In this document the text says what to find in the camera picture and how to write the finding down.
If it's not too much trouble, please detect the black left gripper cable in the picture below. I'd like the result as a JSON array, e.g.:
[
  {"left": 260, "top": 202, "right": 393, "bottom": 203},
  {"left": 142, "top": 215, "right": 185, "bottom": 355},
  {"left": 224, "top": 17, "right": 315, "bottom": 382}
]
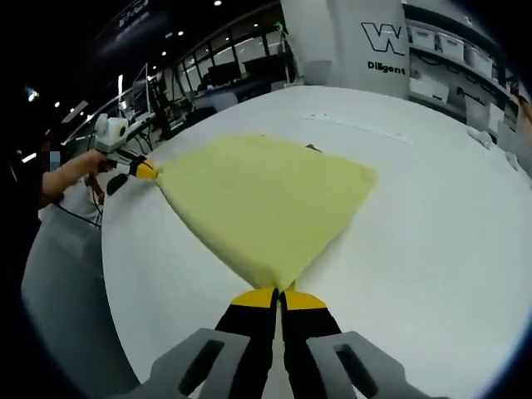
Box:
[{"left": 57, "top": 174, "right": 106, "bottom": 229}]

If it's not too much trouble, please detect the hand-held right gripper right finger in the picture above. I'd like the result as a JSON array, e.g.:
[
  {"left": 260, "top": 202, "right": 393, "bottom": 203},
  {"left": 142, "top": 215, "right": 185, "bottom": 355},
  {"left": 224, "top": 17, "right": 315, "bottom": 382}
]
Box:
[{"left": 281, "top": 290, "right": 411, "bottom": 399}]

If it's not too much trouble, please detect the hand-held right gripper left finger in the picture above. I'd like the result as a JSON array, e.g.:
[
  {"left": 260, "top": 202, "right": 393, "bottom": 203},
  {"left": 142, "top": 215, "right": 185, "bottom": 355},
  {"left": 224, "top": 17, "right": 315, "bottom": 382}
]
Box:
[{"left": 151, "top": 286, "right": 279, "bottom": 399}]

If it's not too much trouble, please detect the white folded cloth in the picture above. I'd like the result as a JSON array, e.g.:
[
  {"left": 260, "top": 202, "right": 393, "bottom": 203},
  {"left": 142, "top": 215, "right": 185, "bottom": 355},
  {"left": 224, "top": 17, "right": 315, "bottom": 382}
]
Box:
[{"left": 466, "top": 126, "right": 496, "bottom": 150}]

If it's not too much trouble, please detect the black computer monitor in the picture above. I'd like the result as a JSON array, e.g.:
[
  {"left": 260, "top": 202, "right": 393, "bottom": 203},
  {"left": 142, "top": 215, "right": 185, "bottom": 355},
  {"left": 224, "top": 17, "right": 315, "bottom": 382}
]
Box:
[{"left": 206, "top": 57, "right": 280, "bottom": 85}]

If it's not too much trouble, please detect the white storage bin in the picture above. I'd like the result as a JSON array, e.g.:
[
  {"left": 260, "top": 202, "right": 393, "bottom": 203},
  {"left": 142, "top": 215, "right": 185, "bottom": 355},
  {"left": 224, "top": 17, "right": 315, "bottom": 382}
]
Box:
[
  {"left": 464, "top": 42, "right": 495, "bottom": 68},
  {"left": 435, "top": 32, "right": 466, "bottom": 56},
  {"left": 408, "top": 26, "right": 438, "bottom": 47}
]

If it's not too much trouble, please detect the grey metal shelving rack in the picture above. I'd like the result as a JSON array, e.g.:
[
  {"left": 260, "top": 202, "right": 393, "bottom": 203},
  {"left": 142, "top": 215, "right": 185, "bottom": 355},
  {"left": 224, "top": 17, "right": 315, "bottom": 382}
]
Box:
[{"left": 404, "top": 2, "right": 521, "bottom": 139}]

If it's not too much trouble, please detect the person's left hand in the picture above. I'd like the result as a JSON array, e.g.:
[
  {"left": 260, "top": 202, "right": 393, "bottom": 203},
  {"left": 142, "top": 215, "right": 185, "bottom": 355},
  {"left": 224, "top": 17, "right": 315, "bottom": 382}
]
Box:
[{"left": 81, "top": 148, "right": 112, "bottom": 176}]

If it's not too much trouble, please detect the small black object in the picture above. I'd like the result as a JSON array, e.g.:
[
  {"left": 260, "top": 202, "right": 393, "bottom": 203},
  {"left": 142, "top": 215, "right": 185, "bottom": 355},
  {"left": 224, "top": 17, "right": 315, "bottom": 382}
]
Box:
[{"left": 106, "top": 172, "right": 131, "bottom": 196}]

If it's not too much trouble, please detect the yellow blue grey garment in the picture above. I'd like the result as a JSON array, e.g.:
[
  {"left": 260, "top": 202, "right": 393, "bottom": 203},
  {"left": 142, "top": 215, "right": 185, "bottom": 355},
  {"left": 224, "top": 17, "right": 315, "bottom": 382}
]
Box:
[{"left": 152, "top": 132, "right": 380, "bottom": 293}]

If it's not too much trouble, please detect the tall metal pole stand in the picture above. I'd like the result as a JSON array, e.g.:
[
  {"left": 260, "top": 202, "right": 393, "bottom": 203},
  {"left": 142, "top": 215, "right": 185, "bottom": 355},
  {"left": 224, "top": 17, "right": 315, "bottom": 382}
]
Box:
[{"left": 275, "top": 22, "right": 299, "bottom": 87}]

